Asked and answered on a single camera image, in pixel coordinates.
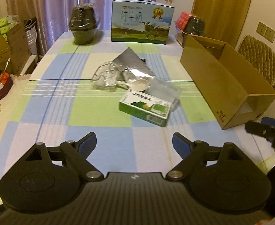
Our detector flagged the dark wooden tray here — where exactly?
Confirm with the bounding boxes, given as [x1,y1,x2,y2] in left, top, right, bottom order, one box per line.
[0,76,13,100]

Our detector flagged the clear plastic case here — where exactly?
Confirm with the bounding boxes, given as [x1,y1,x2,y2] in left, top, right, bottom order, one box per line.
[145,77,182,111]

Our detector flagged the silver foil pouch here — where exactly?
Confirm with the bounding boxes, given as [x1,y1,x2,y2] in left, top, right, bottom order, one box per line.
[113,47,155,82]

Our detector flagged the green medicine box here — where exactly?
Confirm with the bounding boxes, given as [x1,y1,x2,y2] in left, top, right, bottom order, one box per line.
[119,89,171,127]

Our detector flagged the brown cardboard box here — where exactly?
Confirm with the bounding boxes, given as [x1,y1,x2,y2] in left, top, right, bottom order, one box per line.
[180,34,275,129]

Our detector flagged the white bucket stack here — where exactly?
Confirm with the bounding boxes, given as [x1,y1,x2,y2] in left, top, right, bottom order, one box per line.
[24,17,38,55]

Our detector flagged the wall socket plate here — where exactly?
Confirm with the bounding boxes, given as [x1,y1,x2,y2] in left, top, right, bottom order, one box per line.
[256,22,275,43]

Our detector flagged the wooden door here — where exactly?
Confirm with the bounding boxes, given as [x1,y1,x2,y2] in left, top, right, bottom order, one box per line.
[192,0,251,47]

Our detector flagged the milk carton gift box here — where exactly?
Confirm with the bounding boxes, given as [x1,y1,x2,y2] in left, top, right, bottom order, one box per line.
[110,0,174,44]

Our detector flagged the quilted chair back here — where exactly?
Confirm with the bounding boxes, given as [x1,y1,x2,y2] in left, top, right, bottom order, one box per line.
[237,35,275,89]

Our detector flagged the checkered tablecloth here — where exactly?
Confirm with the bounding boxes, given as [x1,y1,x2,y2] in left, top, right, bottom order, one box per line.
[0,31,275,179]

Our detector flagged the green tissue packs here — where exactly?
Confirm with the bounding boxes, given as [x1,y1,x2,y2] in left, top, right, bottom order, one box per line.
[0,15,19,36]

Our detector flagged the white plastic spoon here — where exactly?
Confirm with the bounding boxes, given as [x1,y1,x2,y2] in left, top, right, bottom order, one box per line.
[117,79,150,92]

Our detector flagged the crinkled clear plastic bag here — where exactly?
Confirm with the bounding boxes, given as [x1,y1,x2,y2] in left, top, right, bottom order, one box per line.
[91,61,124,92]

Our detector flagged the black stacked bowls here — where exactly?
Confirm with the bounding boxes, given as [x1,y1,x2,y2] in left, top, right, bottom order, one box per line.
[68,3,100,45]

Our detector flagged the red package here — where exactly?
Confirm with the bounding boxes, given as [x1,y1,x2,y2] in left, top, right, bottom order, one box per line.
[175,12,194,31]

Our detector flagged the stacked cardboard boxes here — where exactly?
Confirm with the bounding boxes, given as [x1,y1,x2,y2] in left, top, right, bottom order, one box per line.
[0,22,31,76]

